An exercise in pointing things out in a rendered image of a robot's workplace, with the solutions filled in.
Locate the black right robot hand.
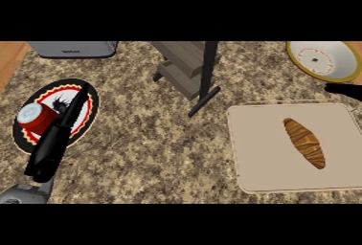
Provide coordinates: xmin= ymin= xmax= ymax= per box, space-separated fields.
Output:
xmin=324 ymin=82 xmax=362 ymax=101

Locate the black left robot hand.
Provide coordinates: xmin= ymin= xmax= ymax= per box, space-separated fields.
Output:
xmin=22 ymin=83 xmax=90 ymax=184

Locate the brown croissant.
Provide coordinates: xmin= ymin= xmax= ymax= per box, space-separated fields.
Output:
xmin=281 ymin=117 xmax=328 ymax=170

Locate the beige square tray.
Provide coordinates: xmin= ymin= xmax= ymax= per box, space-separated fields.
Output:
xmin=225 ymin=100 xmax=362 ymax=195

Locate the wooden tiered basket stand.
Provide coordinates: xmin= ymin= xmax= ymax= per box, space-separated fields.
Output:
xmin=148 ymin=41 xmax=223 ymax=119

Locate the red white can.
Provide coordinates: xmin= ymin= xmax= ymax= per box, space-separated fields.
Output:
xmin=16 ymin=102 xmax=61 ymax=136

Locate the white bowl yellow rim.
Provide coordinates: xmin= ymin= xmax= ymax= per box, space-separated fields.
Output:
xmin=284 ymin=41 xmax=362 ymax=83

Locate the black red round plate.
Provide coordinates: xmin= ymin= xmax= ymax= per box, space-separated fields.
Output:
xmin=12 ymin=78 xmax=101 ymax=155

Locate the grey appliance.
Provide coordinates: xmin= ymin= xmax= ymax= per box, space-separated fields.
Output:
xmin=25 ymin=41 xmax=118 ymax=59

